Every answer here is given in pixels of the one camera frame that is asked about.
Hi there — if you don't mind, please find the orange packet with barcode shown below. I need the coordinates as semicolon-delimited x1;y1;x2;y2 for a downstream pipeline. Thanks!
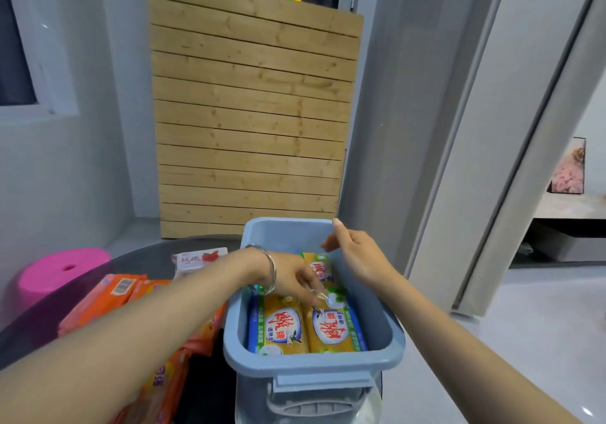
58;274;148;337

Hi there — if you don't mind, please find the person's right forearm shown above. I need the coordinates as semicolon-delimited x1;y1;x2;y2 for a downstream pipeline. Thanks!
375;264;586;424

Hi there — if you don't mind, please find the white sliding door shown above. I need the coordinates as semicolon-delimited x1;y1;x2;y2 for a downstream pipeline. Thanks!
406;0;606;318

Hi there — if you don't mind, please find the yellow soap packet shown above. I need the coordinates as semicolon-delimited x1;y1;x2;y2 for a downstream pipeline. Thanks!
300;252;342;294
302;290;368;354
247;292;309;356

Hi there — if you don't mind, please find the silver bracelet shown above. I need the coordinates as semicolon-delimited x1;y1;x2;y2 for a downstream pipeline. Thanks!
244;244;278;296

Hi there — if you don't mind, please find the person's left forearm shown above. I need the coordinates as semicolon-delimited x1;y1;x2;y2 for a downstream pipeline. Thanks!
0;248;267;424

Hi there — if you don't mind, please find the blue plastic bin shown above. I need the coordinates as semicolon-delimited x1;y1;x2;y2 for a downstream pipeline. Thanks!
222;217;407;424

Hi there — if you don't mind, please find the pink flower picture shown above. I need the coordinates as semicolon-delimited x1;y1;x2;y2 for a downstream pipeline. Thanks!
546;137;587;196

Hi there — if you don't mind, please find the wooden slat board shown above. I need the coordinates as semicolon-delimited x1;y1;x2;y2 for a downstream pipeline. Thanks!
147;0;365;240

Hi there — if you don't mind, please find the pink plastic stool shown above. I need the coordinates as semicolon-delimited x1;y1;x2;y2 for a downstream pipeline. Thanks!
18;248;112;310

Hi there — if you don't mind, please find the person's left hand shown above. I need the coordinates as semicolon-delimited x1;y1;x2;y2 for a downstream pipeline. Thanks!
271;251;332;314

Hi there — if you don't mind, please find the white framed window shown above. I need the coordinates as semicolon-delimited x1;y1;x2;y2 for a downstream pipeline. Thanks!
0;0;80;122

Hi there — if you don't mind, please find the white and pink packet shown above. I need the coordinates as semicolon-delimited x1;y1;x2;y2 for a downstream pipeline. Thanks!
171;247;229;281

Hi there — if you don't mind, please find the person's right hand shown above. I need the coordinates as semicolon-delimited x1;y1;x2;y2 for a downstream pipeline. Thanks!
321;218;395;288

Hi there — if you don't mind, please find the grey stone ledge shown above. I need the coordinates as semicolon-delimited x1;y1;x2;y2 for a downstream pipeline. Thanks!
510;192;606;264

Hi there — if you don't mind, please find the orange packet with yellow print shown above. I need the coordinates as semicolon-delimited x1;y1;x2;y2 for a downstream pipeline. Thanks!
113;279;229;424

